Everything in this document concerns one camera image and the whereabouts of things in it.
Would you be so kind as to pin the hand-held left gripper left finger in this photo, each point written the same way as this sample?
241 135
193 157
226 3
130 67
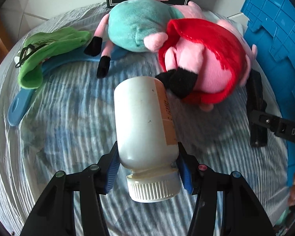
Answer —
111 168

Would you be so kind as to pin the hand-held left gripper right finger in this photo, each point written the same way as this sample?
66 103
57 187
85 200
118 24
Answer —
186 175

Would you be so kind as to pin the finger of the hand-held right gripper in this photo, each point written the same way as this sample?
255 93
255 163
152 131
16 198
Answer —
256 93
258 132

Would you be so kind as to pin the red-dressed pig plush toy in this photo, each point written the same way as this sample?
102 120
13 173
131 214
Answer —
211 64

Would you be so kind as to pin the white plastic bottle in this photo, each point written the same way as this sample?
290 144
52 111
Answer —
140 118

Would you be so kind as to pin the blue plastic container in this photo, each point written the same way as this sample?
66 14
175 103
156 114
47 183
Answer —
272 24

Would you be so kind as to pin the green plush toy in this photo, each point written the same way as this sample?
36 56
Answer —
51 44

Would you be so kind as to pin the teal-bodied pig plush toy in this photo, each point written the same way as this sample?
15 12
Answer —
132 22

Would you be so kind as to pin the striped blue-white blanket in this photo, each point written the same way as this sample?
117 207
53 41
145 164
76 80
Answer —
64 127

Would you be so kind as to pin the blue plastic spoon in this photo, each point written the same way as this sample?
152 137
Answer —
14 113

